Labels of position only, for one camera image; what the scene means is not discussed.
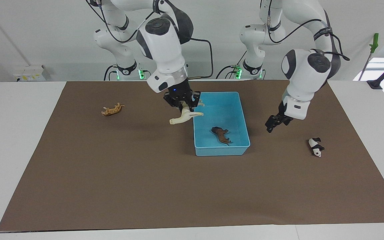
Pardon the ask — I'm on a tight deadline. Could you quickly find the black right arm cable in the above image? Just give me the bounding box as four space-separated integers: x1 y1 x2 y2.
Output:
87 0 214 79

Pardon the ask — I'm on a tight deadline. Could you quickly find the black right base cable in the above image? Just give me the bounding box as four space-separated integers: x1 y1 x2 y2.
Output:
105 65 119 81

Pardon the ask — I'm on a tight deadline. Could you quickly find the brown lion toy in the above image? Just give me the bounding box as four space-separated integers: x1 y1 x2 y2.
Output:
211 127 231 146

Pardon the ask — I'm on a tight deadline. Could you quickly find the orange tiger toy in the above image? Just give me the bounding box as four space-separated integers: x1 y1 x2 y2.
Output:
101 103 125 117

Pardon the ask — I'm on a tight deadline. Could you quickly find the white wall socket box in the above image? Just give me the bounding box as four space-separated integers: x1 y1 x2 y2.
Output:
14 65 51 82

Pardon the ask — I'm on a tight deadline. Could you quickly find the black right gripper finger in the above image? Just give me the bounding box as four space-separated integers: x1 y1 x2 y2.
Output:
164 93 184 112
188 91 201 110

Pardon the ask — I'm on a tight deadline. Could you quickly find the light blue storage box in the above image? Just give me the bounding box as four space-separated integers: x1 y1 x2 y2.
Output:
192 92 251 156

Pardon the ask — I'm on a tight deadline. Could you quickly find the cream horse toy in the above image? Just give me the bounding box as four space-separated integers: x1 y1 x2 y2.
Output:
169 101 205 126

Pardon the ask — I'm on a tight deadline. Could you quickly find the black base cable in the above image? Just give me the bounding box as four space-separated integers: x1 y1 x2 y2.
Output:
105 65 119 81
216 50 247 79

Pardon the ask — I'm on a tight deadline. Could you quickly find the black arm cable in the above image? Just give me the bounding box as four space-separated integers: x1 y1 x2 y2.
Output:
87 0 214 79
267 0 351 62

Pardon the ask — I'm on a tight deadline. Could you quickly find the black left base cable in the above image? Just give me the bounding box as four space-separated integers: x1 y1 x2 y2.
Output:
216 50 247 79

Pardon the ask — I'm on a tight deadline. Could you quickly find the black white panda toy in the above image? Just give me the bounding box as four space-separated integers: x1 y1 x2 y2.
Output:
308 137 325 158

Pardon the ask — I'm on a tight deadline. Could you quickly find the brown table mat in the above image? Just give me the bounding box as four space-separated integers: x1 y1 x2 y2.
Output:
0 79 384 232

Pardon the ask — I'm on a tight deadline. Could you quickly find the green handled pole tool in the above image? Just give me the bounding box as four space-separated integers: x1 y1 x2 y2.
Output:
359 33 379 80

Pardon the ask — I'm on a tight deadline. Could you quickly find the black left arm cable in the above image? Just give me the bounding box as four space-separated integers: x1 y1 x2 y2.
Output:
267 0 351 62

